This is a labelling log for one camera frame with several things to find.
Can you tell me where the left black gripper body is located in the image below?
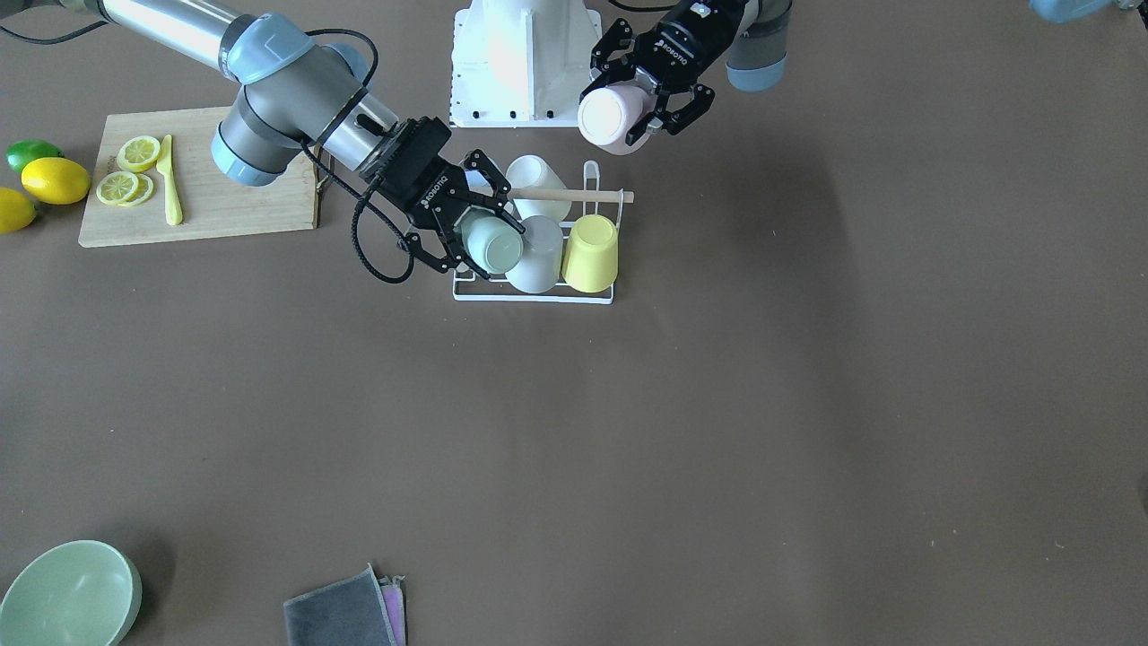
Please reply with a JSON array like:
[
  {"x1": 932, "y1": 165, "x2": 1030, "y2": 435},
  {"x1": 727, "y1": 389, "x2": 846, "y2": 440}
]
[{"x1": 639, "y1": 1, "x2": 747, "y2": 87}]

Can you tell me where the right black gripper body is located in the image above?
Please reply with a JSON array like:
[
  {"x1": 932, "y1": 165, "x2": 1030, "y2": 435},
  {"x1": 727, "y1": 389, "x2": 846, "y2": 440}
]
[{"x1": 370, "y1": 116, "x2": 463, "y2": 223}]

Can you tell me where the pink plastic cup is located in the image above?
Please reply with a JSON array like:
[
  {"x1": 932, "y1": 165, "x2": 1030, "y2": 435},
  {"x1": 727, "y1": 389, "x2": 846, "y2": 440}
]
[{"x1": 577, "y1": 84, "x2": 656, "y2": 155}]

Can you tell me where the green plastic cup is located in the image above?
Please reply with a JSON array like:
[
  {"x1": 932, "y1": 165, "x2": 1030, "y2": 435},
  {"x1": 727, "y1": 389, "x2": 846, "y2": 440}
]
[{"x1": 458, "y1": 208, "x2": 523, "y2": 275}]

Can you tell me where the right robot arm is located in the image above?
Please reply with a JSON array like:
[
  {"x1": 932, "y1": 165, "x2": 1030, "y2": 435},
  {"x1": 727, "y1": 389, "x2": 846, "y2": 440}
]
[{"x1": 63, "y1": 1, "x2": 525, "y2": 285}]

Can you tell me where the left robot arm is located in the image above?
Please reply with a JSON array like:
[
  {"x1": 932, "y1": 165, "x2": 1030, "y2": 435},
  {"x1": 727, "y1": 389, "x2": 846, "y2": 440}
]
[{"x1": 577, "y1": 1, "x2": 793, "y2": 155}]

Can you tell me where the blue plastic cup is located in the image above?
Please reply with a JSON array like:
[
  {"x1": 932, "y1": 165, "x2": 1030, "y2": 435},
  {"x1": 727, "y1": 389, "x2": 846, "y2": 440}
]
[{"x1": 461, "y1": 158, "x2": 499, "y2": 196}]

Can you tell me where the white plastic cup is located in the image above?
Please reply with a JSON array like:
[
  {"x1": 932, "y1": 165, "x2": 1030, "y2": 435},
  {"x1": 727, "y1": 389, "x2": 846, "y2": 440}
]
[
  {"x1": 504, "y1": 154, "x2": 571, "y2": 223},
  {"x1": 506, "y1": 216, "x2": 563, "y2": 294}
]

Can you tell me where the yellow plastic cup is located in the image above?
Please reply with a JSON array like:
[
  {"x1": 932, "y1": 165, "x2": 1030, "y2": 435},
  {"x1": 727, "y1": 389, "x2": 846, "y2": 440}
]
[{"x1": 563, "y1": 215, "x2": 619, "y2": 293}]

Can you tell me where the wooden cutting board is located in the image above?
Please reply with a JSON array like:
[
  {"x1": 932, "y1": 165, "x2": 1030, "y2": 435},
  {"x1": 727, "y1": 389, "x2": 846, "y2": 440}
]
[{"x1": 78, "y1": 107, "x2": 318, "y2": 247}]

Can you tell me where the yellow plastic knife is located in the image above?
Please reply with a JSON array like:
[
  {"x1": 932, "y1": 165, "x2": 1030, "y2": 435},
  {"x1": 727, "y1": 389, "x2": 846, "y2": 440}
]
[{"x1": 155, "y1": 134, "x2": 184, "y2": 226}]

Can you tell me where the lemon slice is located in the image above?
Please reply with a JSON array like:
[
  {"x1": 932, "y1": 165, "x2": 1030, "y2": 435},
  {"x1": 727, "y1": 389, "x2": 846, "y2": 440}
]
[
  {"x1": 94, "y1": 170, "x2": 155, "y2": 207},
  {"x1": 115, "y1": 135, "x2": 161, "y2": 173}
]

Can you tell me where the yellow lemon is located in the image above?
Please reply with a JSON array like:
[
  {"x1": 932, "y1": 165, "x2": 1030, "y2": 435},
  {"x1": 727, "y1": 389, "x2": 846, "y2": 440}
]
[
  {"x1": 21, "y1": 158, "x2": 91, "y2": 205},
  {"x1": 0, "y1": 187, "x2": 37, "y2": 234}
]

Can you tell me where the grey folded cloth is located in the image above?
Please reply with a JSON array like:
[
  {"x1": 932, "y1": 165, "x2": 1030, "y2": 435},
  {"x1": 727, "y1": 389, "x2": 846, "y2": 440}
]
[{"x1": 284, "y1": 565, "x2": 408, "y2": 645}]

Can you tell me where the green lime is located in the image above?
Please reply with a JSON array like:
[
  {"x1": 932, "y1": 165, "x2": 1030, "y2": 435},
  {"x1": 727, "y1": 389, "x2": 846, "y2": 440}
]
[{"x1": 5, "y1": 138, "x2": 65, "y2": 173}]

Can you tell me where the green bowl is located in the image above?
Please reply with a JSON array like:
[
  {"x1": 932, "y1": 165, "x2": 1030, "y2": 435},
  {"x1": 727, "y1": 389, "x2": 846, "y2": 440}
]
[{"x1": 1, "y1": 540, "x2": 144, "y2": 645}]

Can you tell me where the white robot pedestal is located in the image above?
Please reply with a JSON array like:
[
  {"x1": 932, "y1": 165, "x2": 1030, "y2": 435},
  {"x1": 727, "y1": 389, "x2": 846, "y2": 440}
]
[{"x1": 448, "y1": 1, "x2": 603, "y2": 129}]

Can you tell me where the white wire cup holder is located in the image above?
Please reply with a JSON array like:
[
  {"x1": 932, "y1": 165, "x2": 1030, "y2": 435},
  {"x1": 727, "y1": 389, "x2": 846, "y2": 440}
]
[{"x1": 451, "y1": 159, "x2": 634, "y2": 305}]

